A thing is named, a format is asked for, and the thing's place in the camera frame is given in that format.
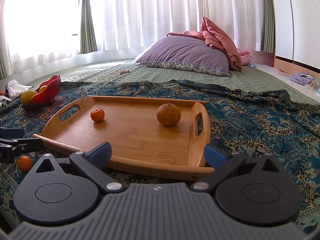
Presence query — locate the wooden tray with handles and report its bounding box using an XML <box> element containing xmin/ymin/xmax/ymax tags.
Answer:
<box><xmin>32</xmin><ymin>95</ymin><xmax>215</xmax><ymax>181</ymax></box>

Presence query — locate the teal paisley blanket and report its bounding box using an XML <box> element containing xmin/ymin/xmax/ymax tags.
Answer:
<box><xmin>0</xmin><ymin>80</ymin><xmax>320</xmax><ymax>230</ymax></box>

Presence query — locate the yellow grapefruit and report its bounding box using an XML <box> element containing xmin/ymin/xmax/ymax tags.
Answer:
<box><xmin>20</xmin><ymin>89</ymin><xmax>38</xmax><ymax>105</ymax></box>

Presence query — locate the light pink cloth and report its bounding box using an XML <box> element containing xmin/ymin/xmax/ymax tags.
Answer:
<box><xmin>236</xmin><ymin>48</ymin><xmax>253</xmax><ymax>67</ymax></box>

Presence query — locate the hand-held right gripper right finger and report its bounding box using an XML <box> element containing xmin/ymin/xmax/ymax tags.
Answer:
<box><xmin>190</xmin><ymin>144</ymin><xmax>280</xmax><ymax>194</ymax></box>

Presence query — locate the lilac crumpled cloth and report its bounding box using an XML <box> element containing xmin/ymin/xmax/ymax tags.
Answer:
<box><xmin>289</xmin><ymin>72</ymin><xmax>314</xmax><ymax>86</ymax></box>

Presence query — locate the red leaf-shaped bowl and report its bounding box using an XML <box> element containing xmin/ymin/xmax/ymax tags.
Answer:
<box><xmin>22</xmin><ymin>74</ymin><xmax>61</xmax><ymax>110</ymax></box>

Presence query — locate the purple pillow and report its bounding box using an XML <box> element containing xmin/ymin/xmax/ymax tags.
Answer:
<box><xmin>135</xmin><ymin>35</ymin><xmax>230</xmax><ymax>77</ymax></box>

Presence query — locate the white wardrobe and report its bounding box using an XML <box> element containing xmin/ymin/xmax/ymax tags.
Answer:
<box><xmin>269</xmin><ymin>0</ymin><xmax>320</xmax><ymax>68</ymax></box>

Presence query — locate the white crumpled cloth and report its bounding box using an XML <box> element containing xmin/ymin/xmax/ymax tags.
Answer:
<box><xmin>6</xmin><ymin>79</ymin><xmax>32</xmax><ymax>100</ymax></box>

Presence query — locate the green quilted bedspread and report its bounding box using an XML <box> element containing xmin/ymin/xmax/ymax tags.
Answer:
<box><xmin>25</xmin><ymin>59</ymin><xmax>320</xmax><ymax>105</ymax></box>

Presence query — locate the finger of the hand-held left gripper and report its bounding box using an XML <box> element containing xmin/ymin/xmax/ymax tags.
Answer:
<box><xmin>0</xmin><ymin>137</ymin><xmax>46</xmax><ymax>163</ymax></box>
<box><xmin>0</xmin><ymin>128</ymin><xmax>25</xmax><ymax>138</ymax></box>

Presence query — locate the large brownish orange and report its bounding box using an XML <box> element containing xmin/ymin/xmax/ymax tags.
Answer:
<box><xmin>156</xmin><ymin>103</ymin><xmax>181</xmax><ymax>127</ymax></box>

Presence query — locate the pink duvet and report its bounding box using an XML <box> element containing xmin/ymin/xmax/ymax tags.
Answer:
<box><xmin>166</xmin><ymin>16</ymin><xmax>243</xmax><ymax>71</ymax></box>

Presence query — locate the small tangerine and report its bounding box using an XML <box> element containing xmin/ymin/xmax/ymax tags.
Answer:
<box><xmin>16</xmin><ymin>155</ymin><xmax>33</xmax><ymax>173</ymax></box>
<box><xmin>90</xmin><ymin>108</ymin><xmax>105</xmax><ymax>122</ymax></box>

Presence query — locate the thin white cable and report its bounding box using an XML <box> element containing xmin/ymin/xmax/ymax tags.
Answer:
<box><xmin>105</xmin><ymin>69</ymin><xmax>130</xmax><ymax>79</ymax></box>

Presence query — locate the grey-green drape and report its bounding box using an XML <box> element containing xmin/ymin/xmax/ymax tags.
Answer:
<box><xmin>261</xmin><ymin>0</ymin><xmax>275</xmax><ymax>54</ymax></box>
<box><xmin>78</xmin><ymin>0</ymin><xmax>98</xmax><ymax>55</ymax></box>

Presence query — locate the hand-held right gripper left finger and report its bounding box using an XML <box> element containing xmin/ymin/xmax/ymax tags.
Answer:
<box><xmin>32</xmin><ymin>142</ymin><xmax>123</xmax><ymax>195</ymax></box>

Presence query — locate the white sheer curtain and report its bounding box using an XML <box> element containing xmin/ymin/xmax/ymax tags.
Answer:
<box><xmin>0</xmin><ymin>0</ymin><xmax>270</xmax><ymax>80</ymax></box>

